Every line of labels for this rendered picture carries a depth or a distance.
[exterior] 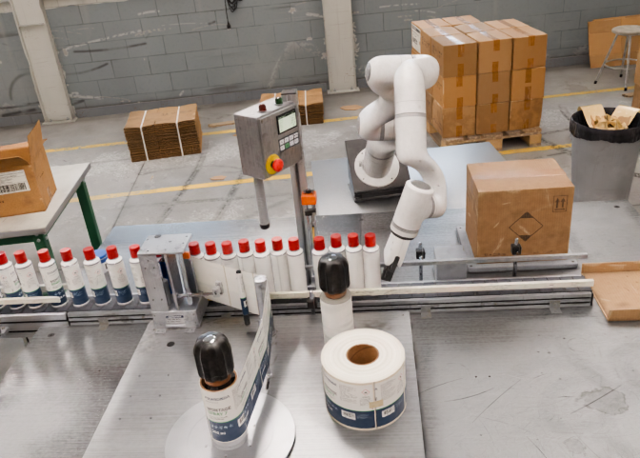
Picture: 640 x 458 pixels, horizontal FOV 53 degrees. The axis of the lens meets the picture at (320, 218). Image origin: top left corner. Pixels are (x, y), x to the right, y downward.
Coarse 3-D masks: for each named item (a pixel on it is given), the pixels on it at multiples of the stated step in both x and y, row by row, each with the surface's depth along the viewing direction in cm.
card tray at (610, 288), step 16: (592, 272) 207; (608, 272) 206; (624, 272) 205; (592, 288) 199; (608, 288) 199; (624, 288) 198; (608, 304) 191; (624, 304) 191; (608, 320) 184; (624, 320) 184
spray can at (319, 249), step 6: (318, 240) 191; (324, 240) 192; (318, 246) 191; (324, 246) 192; (312, 252) 193; (318, 252) 192; (324, 252) 192; (312, 258) 194; (318, 258) 192; (318, 282) 197; (318, 288) 198
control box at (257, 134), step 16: (240, 112) 181; (256, 112) 179; (272, 112) 180; (240, 128) 181; (256, 128) 177; (272, 128) 181; (240, 144) 184; (256, 144) 180; (272, 144) 182; (256, 160) 183; (272, 160) 184; (288, 160) 189; (256, 176) 186
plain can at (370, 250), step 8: (368, 232) 192; (368, 240) 190; (368, 248) 191; (376, 248) 192; (368, 256) 192; (376, 256) 192; (368, 264) 193; (376, 264) 193; (368, 272) 195; (376, 272) 194; (368, 280) 196; (376, 280) 196; (368, 288) 197
